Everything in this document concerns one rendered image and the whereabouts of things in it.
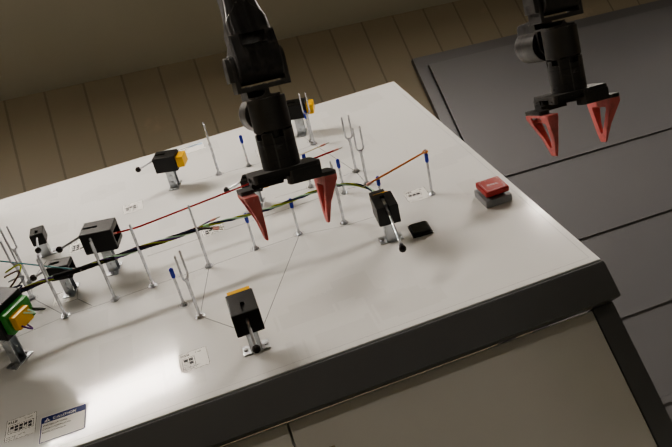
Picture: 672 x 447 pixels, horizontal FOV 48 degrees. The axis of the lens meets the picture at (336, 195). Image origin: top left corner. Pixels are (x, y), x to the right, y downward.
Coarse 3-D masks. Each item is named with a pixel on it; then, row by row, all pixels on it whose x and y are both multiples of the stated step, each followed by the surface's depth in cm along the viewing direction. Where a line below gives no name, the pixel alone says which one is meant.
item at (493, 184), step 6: (486, 180) 151; (492, 180) 151; (498, 180) 150; (480, 186) 150; (486, 186) 149; (492, 186) 149; (498, 186) 148; (504, 186) 148; (486, 192) 147; (492, 192) 147; (498, 192) 148
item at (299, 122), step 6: (288, 102) 193; (294, 102) 193; (288, 108) 191; (294, 108) 191; (300, 108) 191; (294, 114) 192; (300, 114) 192; (294, 120) 194; (300, 120) 194; (300, 126) 195; (300, 132) 196
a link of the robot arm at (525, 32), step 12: (528, 0) 119; (540, 0) 118; (528, 12) 120; (540, 12) 118; (576, 12) 120; (528, 24) 125; (540, 24) 125; (528, 36) 127; (516, 48) 130; (528, 48) 126; (528, 60) 129; (540, 60) 126
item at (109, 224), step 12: (84, 228) 152; (96, 228) 150; (108, 228) 149; (72, 240) 152; (84, 240) 150; (96, 240) 150; (108, 240) 150; (120, 240) 153; (60, 252) 153; (108, 252) 153; (108, 264) 154; (120, 264) 157
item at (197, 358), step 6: (198, 348) 128; (204, 348) 128; (186, 354) 128; (192, 354) 127; (198, 354) 127; (204, 354) 127; (180, 360) 127; (186, 360) 126; (192, 360) 126; (198, 360) 126; (204, 360) 125; (180, 366) 125; (186, 366) 125; (192, 366) 125; (198, 366) 124
